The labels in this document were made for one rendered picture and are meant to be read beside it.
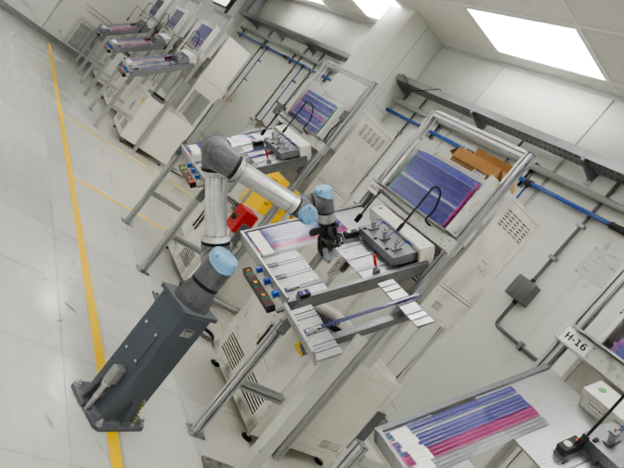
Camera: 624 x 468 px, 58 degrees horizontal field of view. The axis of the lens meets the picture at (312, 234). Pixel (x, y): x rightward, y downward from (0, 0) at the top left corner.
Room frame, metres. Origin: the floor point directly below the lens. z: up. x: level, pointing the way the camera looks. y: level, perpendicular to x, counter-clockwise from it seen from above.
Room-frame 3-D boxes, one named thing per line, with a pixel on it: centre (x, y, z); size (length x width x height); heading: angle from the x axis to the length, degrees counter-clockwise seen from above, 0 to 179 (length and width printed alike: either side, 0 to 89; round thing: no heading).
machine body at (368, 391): (3.03, -0.42, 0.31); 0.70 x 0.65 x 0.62; 36
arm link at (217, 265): (2.10, 0.20, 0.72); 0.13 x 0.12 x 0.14; 20
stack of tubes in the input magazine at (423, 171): (2.91, -0.36, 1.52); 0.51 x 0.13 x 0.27; 36
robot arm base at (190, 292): (2.09, 0.20, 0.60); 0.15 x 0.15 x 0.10
